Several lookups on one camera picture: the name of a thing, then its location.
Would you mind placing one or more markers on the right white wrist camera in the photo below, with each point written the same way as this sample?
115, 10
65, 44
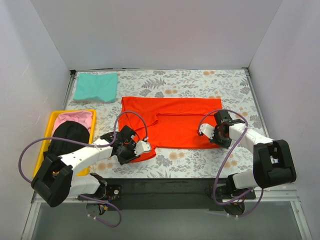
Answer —
207, 130

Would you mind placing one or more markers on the pink t shirt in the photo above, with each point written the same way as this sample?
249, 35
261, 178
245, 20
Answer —
83, 117

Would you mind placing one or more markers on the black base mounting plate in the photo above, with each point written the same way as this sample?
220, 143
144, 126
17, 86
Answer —
161, 193

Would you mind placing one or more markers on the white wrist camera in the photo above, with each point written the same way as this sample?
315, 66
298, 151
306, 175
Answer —
207, 130
142, 147

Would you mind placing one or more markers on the orange t shirt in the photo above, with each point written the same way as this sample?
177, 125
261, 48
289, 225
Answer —
168, 122

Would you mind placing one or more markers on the floral patterned table mat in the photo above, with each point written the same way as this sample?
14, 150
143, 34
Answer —
234, 89

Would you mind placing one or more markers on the folded teal t shirt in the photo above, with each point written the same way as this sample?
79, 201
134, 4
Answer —
96, 88

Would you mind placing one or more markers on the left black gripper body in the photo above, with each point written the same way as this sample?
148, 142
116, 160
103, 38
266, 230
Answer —
127, 156

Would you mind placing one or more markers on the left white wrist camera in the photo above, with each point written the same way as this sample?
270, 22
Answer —
142, 147

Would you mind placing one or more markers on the yellow plastic tray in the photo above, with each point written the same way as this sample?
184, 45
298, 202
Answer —
48, 133

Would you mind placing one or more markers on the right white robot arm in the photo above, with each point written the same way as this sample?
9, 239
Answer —
272, 159

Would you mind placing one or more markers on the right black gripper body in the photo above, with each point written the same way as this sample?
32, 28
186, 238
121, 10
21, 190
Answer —
221, 139

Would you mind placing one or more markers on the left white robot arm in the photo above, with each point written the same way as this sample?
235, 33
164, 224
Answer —
58, 176

